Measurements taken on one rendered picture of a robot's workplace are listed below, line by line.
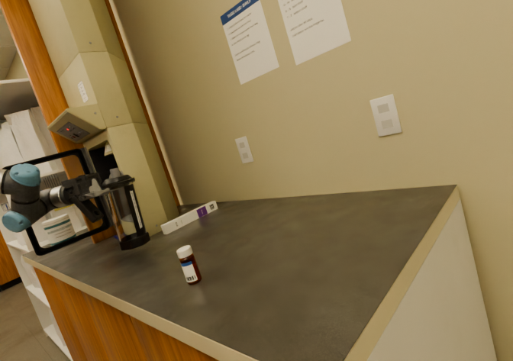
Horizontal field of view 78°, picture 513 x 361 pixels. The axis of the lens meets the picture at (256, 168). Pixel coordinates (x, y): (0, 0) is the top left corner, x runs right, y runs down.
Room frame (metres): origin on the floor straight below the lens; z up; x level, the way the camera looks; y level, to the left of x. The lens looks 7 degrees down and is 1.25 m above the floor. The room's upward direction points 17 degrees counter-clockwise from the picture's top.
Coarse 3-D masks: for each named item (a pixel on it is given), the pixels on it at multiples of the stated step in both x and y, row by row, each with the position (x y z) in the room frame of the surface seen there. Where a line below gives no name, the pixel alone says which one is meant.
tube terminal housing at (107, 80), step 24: (72, 72) 1.37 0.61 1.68; (96, 72) 1.30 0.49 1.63; (120, 72) 1.42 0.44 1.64; (72, 96) 1.44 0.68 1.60; (96, 96) 1.28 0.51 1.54; (120, 96) 1.34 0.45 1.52; (120, 120) 1.32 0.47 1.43; (144, 120) 1.52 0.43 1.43; (96, 144) 1.39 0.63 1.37; (120, 144) 1.29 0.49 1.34; (144, 144) 1.40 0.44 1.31; (120, 168) 1.28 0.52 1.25; (144, 168) 1.34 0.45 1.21; (144, 192) 1.31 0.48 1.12; (168, 192) 1.49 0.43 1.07; (144, 216) 1.29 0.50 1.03; (168, 216) 1.38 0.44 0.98
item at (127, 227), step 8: (128, 184) 1.04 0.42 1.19; (112, 192) 1.02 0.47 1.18; (120, 192) 1.02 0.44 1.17; (112, 200) 1.02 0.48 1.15; (120, 200) 1.02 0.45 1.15; (112, 208) 1.02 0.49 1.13; (120, 208) 1.02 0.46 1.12; (128, 208) 1.03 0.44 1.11; (112, 216) 1.03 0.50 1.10; (120, 216) 1.02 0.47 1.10; (128, 216) 1.02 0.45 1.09; (120, 224) 1.02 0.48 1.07; (128, 224) 1.02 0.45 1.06; (144, 224) 1.07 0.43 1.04; (120, 232) 1.02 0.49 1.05; (128, 232) 1.02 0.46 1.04; (136, 232) 1.03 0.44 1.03; (120, 240) 1.03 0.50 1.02
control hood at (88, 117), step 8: (96, 104) 1.27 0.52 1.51; (64, 112) 1.22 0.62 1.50; (72, 112) 1.20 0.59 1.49; (80, 112) 1.22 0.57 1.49; (88, 112) 1.24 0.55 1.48; (96, 112) 1.26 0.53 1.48; (56, 120) 1.30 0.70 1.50; (64, 120) 1.28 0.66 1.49; (72, 120) 1.25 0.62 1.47; (80, 120) 1.23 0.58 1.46; (88, 120) 1.23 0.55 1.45; (96, 120) 1.25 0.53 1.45; (48, 128) 1.41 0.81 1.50; (56, 128) 1.38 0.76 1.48; (88, 128) 1.28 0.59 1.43; (96, 128) 1.26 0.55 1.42; (104, 128) 1.27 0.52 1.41; (64, 136) 1.44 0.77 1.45; (88, 136) 1.36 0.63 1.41
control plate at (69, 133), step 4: (68, 124) 1.30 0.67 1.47; (72, 124) 1.29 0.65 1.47; (60, 128) 1.37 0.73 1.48; (64, 128) 1.35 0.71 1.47; (68, 128) 1.34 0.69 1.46; (72, 128) 1.33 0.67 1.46; (76, 128) 1.31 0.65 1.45; (80, 128) 1.30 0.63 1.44; (60, 132) 1.41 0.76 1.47; (64, 132) 1.39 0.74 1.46; (68, 132) 1.38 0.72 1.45; (72, 132) 1.37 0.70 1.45; (76, 132) 1.35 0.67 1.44; (84, 132) 1.33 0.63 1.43; (88, 132) 1.32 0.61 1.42; (68, 136) 1.42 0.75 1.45; (72, 136) 1.41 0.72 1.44; (80, 136) 1.38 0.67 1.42; (84, 136) 1.37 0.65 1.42; (76, 140) 1.44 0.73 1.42
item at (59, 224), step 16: (64, 160) 1.44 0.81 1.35; (48, 176) 1.39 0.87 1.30; (64, 176) 1.42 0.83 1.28; (64, 208) 1.40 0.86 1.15; (32, 224) 1.32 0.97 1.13; (48, 224) 1.35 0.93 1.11; (64, 224) 1.38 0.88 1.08; (80, 224) 1.42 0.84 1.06; (96, 224) 1.45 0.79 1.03; (48, 240) 1.34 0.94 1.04; (64, 240) 1.37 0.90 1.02
